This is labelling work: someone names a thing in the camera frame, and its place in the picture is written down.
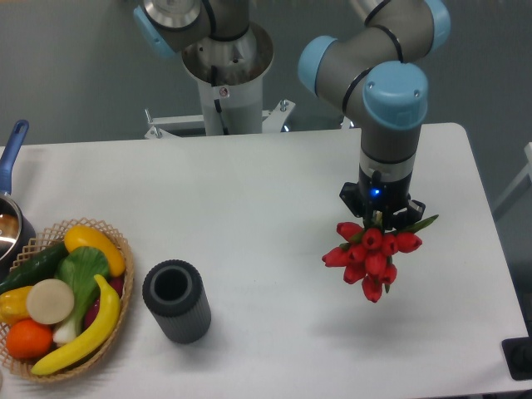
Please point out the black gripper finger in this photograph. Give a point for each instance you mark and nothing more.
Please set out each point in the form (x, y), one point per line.
(351, 196)
(408, 216)

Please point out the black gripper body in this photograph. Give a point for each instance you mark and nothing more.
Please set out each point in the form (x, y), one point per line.
(389, 198)

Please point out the red tulip bouquet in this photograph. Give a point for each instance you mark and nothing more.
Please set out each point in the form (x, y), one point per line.
(366, 255)

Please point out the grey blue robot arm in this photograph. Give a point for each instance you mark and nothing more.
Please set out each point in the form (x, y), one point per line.
(371, 78)

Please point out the black device at table edge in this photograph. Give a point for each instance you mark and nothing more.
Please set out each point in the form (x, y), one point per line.
(517, 353)

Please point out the dark grey ribbed vase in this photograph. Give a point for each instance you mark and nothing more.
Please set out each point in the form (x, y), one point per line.
(174, 293)

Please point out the purple red vegetable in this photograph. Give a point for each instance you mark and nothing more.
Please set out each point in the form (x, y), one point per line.
(117, 284)

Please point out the yellow banana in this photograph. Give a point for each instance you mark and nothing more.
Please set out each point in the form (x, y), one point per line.
(88, 341)

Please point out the green bok choy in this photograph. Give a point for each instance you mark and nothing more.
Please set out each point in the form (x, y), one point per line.
(77, 270)

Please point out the woven wicker basket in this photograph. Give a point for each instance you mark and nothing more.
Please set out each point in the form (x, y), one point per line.
(47, 238)

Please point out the green cucumber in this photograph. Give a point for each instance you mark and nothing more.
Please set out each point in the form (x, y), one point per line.
(40, 266)

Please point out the beige round disc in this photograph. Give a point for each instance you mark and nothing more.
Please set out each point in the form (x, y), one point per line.
(50, 301)

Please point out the yellow bell pepper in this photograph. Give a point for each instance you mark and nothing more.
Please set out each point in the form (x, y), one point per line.
(13, 305)

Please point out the orange fruit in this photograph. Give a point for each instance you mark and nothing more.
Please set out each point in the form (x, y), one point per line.
(28, 339)

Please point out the white frame at right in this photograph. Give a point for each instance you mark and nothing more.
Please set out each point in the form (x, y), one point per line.
(515, 189)

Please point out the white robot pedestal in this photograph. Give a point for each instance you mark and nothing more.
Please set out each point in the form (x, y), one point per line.
(229, 76)

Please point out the blue handled saucepan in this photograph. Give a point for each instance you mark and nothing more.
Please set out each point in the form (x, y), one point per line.
(16, 230)

